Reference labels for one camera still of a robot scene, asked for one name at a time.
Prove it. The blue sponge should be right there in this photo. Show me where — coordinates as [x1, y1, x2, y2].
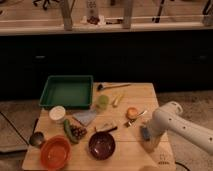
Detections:
[140, 126, 150, 141]

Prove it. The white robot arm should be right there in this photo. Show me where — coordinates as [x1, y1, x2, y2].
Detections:
[147, 101, 213, 155]

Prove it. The green plastic tray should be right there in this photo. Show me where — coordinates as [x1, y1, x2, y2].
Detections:
[39, 75, 93, 109]

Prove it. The orange round fruit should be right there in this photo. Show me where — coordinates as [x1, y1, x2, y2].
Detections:
[126, 107, 138, 119]

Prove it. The dark purple bowl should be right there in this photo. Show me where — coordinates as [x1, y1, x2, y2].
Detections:
[88, 132, 116, 160]

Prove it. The yellow utensil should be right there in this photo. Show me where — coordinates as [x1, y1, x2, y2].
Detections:
[112, 93, 124, 107]

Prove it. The light green cup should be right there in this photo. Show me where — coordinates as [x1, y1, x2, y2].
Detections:
[96, 95, 109, 110]

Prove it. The grey-blue cloth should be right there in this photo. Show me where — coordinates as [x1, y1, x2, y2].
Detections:
[73, 110, 96, 126]

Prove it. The dark grape bunch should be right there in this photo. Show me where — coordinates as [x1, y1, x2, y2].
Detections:
[71, 125, 87, 140]

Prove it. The green cucumber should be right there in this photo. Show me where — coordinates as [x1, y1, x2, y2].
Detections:
[63, 119, 79, 144]

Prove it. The orange plastic bowl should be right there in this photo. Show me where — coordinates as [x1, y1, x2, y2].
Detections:
[40, 135, 71, 171]

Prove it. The white cup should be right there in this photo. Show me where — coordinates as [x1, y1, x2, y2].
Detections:
[49, 106, 66, 123]

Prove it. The black floor cable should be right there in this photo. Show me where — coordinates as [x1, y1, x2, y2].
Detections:
[175, 161, 191, 171]

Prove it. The black handled knife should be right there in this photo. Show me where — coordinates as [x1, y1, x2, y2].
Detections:
[94, 120, 119, 134]

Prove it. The wooden handled brush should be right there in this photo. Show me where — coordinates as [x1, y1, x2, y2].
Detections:
[97, 83, 131, 91]

